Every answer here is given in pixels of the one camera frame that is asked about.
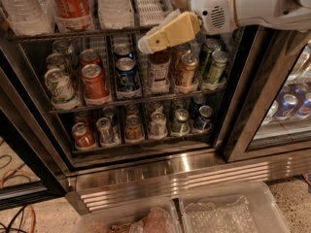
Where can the green 7up can front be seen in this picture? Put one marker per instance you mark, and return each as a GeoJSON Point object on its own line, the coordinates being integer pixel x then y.
{"type": "Point", "coordinates": [63, 93]}

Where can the green can bottom shelf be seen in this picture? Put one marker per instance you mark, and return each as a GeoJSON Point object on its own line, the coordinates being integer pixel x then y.
{"type": "Point", "coordinates": [180, 123]}

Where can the orange brown can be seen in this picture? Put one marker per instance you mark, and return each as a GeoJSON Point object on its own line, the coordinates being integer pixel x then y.
{"type": "Point", "coordinates": [185, 77]}
{"type": "Point", "coordinates": [176, 53]}

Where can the red cola bottle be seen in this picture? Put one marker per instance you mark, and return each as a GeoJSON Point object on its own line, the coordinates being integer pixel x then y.
{"type": "Point", "coordinates": [73, 15]}

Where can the blue pepsi can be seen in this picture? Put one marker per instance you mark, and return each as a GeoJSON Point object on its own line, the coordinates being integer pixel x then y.
{"type": "Point", "coordinates": [122, 51]}
{"type": "Point", "coordinates": [303, 109]}
{"type": "Point", "coordinates": [128, 84]}

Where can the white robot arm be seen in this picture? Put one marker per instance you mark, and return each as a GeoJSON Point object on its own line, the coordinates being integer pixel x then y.
{"type": "Point", "coordinates": [276, 14]}

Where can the glass fridge door right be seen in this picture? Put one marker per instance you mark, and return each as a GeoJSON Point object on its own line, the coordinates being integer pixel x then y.
{"type": "Point", "coordinates": [279, 59]}

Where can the green can back left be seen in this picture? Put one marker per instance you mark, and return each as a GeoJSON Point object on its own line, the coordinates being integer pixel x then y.
{"type": "Point", "coordinates": [64, 47]}

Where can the blue pepsi can far right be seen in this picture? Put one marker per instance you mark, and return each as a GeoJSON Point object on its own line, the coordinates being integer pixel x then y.
{"type": "Point", "coordinates": [303, 109]}

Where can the open fridge door left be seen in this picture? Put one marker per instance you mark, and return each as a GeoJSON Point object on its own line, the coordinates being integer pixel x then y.
{"type": "Point", "coordinates": [24, 135]}

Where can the stainless steel display fridge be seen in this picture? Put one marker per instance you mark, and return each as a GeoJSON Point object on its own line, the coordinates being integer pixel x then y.
{"type": "Point", "coordinates": [111, 175]}

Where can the silver white can bottom shelf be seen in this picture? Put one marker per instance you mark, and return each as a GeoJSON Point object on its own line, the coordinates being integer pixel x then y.
{"type": "Point", "coordinates": [157, 126]}

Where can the clear plastic bin left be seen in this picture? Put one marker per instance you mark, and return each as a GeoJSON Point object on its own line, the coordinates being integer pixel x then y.
{"type": "Point", "coordinates": [153, 215]}

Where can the red soda can back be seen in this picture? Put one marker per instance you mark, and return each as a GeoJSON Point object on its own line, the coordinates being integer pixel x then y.
{"type": "Point", "coordinates": [90, 56]}

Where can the clear plastic bin right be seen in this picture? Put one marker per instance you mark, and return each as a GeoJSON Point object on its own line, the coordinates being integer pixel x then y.
{"type": "Point", "coordinates": [247, 207]}

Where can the orange brown can middle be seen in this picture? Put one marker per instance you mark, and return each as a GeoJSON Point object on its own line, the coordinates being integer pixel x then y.
{"type": "Point", "coordinates": [176, 53]}

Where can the orange brown can front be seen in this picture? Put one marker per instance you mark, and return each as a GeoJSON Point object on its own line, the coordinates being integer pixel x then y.
{"type": "Point", "coordinates": [185, 77]}

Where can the green can right front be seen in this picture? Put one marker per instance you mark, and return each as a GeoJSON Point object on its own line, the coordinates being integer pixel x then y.
{"type": "Point", "coordinates": [215, 72]}

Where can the clear plastic bin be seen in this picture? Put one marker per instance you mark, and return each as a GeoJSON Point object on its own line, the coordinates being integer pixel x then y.
{"type": "Point", "coordinates": [247, 207]}
{"type": "Point", "coordinates": [153, 215]}

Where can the white empty shelf glider tray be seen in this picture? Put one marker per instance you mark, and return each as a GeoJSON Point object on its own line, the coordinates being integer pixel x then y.
{"type": "Point", "coordinates": [152, 12]}

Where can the green can right back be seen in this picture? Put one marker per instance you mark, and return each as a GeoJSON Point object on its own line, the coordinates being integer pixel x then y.
{"type": "Point", "coordinates": [207, 48]}

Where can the red soda can front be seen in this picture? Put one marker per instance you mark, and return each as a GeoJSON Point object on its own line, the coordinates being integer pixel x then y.
{"type": "Point", "coordinates": [97, 90]}

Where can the blue pepsi can back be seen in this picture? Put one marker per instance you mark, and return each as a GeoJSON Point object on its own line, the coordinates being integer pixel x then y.
{"type": "Point", "coordinates": [122, 51]}

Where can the red soda can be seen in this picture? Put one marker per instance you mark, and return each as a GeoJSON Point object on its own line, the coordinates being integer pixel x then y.
{"type": "Point", "coordinates": [90, 56]}
{"type": "Point", "coordinates": [97, 90]}

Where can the iced tea bottle white cap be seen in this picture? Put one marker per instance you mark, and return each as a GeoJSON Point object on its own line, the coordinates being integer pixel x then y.
{"type": "Point", "coordinates": [158, 64]}

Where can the blue can bottom shelf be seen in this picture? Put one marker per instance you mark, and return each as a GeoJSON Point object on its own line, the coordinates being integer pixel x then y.
{"type": "Point", "coordinates": [203, 119]}

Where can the blue pepsi can right compartment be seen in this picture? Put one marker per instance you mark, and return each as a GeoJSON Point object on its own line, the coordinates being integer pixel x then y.
{"type": "Point", "coordinates": [286, 104]}

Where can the red can bottom shelf front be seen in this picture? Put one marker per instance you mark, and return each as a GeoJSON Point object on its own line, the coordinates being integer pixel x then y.
{"type": "Point", "coordinates": [83, 137]}

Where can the gold can bottom shelf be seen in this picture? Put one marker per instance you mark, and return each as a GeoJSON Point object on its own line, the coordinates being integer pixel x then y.
{"type": "Point", "coordinates": [134, 129]}

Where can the blue pepsi can front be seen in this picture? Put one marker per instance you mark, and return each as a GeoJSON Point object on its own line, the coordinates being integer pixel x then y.
{"type": "Point", "coordinates": [128, 84]}

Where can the clear water bottle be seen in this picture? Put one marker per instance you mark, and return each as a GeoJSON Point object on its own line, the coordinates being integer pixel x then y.
{"type": "Point", "coordinates": [115, 14]}
{"type": "Point", "coordinates": [30, 17]}

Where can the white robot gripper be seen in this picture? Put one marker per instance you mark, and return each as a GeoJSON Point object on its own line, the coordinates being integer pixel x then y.
{"type": "Point", "coordinates": [211, 8]}

